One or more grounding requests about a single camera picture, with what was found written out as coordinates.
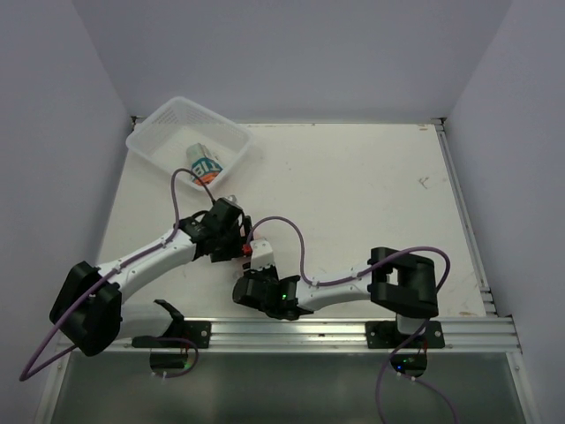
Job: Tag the translucent plastic basket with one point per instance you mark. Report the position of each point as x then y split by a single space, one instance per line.
184 134

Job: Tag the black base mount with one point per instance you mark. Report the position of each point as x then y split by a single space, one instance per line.
177 335
383 334

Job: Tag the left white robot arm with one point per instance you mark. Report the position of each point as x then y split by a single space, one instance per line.
89 308

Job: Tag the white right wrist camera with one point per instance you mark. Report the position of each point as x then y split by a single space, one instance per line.
262 255

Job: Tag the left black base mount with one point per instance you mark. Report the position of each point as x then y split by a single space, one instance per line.
177 335

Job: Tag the aluminium front rail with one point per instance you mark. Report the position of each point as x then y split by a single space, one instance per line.
486 334

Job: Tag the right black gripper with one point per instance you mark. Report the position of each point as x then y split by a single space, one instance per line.
254 274

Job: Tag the colourful rabbit print towel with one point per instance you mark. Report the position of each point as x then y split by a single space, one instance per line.
204 163

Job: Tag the aluminium rail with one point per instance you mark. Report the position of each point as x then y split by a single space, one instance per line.
485 290
486 334

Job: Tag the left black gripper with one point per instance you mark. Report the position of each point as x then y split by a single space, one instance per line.
237 249

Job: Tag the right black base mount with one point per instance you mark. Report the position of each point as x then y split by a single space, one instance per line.
383 334

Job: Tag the aluminium right side rail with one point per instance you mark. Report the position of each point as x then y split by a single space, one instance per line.
485 290

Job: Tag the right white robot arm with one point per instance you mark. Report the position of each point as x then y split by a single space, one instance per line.
402 283

